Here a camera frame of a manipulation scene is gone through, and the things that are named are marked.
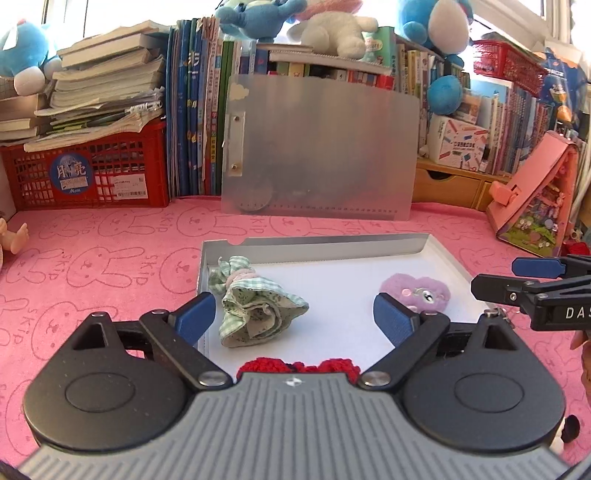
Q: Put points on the large blue plush toy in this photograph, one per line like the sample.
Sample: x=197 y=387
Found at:
x=438 y=27

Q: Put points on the pink toy house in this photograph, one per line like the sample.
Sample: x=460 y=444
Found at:
x=545 y=194

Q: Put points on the pink white plush toy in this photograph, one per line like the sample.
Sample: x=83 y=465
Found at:
x=332 y=7

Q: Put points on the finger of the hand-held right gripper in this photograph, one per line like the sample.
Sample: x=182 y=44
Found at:
x=535 y=267
x=494 y=286

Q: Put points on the green checkered doll dress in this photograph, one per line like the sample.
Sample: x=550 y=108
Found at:
x=249 y=314

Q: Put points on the small black white toy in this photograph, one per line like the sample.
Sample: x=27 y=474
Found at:
x=567 y=434

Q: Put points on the shelf of thin colourful books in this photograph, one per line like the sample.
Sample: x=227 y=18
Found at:
x=512 y=124

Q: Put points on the white printed pen box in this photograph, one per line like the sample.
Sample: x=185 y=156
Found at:
x=457 y=143

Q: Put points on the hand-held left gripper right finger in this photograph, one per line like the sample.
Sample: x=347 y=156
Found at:
x=392 y=318

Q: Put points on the red plastic basket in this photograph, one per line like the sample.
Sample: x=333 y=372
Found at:
x=27 y=175

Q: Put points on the grey flat lying book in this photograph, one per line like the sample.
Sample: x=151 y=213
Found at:
x=323 y=60

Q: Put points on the blue white plush toy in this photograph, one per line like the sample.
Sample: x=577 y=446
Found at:
x=23 y=50

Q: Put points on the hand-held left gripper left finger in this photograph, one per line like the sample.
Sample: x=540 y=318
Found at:
x=194 y=318

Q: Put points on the purple plush toy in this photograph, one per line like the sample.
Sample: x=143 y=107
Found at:
x=415 y=288

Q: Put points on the wooden drawer organiser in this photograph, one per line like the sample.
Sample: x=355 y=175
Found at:
x=443 y=187

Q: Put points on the stack of worn paper books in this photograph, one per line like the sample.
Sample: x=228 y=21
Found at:
x=106 y=69

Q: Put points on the silver box with hinged lid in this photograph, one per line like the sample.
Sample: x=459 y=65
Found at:
x=341 y=300

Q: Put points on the pink rabbit print table mat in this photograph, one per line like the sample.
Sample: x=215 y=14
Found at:
x=115 y=277

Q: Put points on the blue printed bag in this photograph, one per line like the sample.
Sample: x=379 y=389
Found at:
x=565 y=87

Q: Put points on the row of tall upright books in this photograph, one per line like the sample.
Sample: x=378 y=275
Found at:
x=194 y=115

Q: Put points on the small red mesh basket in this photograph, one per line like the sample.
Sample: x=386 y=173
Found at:
x=508 y=64

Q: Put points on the person's right hand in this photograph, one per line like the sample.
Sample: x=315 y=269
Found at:
x=579 y=341

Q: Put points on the red crocheted piece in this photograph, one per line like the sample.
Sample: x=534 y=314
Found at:
x=258 y=365

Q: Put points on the brown haired baby doll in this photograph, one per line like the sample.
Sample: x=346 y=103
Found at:
x=14 y=237

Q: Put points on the blue animal plush toy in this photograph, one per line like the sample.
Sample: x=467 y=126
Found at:
x=249 y=18

